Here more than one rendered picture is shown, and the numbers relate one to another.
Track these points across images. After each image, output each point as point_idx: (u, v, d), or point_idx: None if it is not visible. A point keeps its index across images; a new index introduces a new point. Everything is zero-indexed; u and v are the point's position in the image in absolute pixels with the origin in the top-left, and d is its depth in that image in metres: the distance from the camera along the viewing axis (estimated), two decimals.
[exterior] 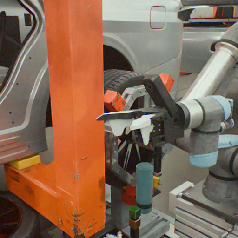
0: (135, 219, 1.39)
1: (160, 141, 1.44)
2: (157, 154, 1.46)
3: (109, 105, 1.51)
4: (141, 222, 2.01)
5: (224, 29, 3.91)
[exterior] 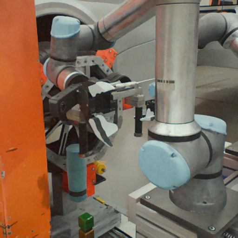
0: (86, 230, 1.05)
1: (83, 115, 1.24)
2: (81, 131, 1.26)
3: None
4: None
5: None
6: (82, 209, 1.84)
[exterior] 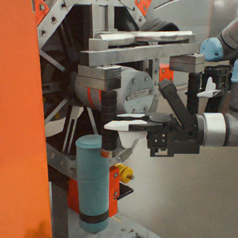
0: None
1: (111, 78, 0.66)
2: (106, 108, 0.68)
3: None
4: None
5: None
6: (96, 234, 1.25)
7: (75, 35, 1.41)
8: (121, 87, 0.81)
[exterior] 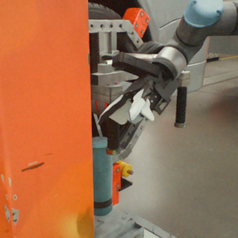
0: None
1: (115, 95, 0.86)
2: None
3: None
4: (106, 228, 1.43)
5: None
6: (100, 221, 1.46)
7: None
8: None
